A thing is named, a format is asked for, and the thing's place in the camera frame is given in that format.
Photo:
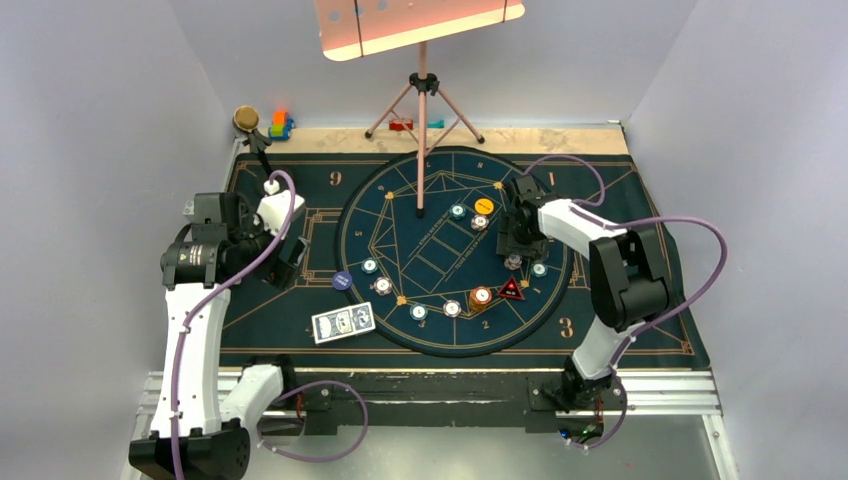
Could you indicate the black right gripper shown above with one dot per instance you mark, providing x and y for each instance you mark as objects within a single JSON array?
[{"x": 508, "y": 241}]

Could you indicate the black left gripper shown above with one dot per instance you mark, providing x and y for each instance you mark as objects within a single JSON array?
[{"x": 285, "y": 270}]

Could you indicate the yellow big blind button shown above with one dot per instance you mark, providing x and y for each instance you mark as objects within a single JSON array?
[{"x": 484, "y": 206}]

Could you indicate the red triangular dealer button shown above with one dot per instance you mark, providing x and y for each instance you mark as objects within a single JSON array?
[{"x": 511, "y": 290}]

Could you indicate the purple small blind button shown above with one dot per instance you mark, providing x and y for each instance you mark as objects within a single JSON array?
[{"x": 341, "y": 280}]

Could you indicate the orange poker chip stack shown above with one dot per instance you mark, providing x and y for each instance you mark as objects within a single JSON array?
[{"x": 479, "y": 299}]

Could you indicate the blue playing card box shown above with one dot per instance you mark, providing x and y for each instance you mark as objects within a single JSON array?
[{"x": 345, "y": 322}]

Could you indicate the green poker chip stack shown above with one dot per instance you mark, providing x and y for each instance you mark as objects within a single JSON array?
[{"x": 418, "y": 312}]

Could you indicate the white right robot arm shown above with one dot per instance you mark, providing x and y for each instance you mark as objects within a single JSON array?
[{"x": 628, "y": 283}]

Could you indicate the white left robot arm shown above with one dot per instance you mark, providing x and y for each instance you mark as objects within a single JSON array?
[{"x": 194, "y": 434}]

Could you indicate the dark green poker mat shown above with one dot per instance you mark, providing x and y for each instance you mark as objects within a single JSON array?
[{"x": 264, "y": 320}]

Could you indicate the round dark poker mat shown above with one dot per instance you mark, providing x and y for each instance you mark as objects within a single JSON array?
[{"x": 434, "y": 258}]

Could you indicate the colourful toy brick train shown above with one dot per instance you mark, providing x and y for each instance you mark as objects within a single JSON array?
[{"x": 281, "y": 126}]

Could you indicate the round brass bell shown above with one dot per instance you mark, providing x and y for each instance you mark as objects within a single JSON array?
[{"x": 245, "y": 119}]

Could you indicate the red teal toy blocks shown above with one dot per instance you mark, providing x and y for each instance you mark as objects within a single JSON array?
[{"x": 405, "y": 123}]

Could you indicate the pink music stand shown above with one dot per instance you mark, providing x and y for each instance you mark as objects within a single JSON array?
[{"x": 350, "y": 29}]

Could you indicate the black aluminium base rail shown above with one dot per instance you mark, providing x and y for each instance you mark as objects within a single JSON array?
[{"x": 536, "y": 399}]

